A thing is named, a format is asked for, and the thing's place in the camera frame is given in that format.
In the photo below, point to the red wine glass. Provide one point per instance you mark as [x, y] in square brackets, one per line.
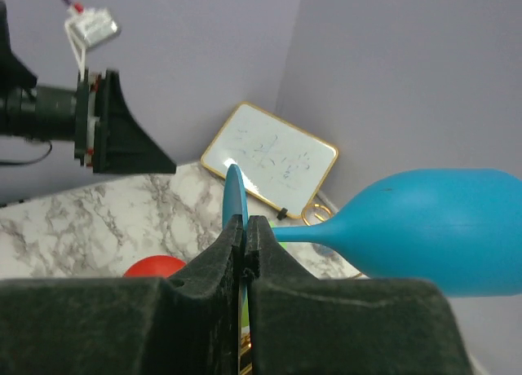
[157, 265]

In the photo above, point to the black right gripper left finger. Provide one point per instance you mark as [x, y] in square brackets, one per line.
[184, 324]

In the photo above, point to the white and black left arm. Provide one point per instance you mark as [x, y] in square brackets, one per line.
[39, 113]

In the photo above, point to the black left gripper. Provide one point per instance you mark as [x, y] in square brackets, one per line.
[107, 138]

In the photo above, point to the gold wire glass rack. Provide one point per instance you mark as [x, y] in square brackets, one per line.
[321, 261]

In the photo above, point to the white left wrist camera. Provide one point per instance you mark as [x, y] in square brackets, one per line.
[88, 28]

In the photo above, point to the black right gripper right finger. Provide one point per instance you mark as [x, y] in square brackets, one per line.
[303, 325]

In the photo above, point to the blue wine glass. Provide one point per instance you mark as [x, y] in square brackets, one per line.
[460, 229]

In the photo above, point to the small framed whiteboard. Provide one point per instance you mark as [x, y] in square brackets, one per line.
[281, 164]

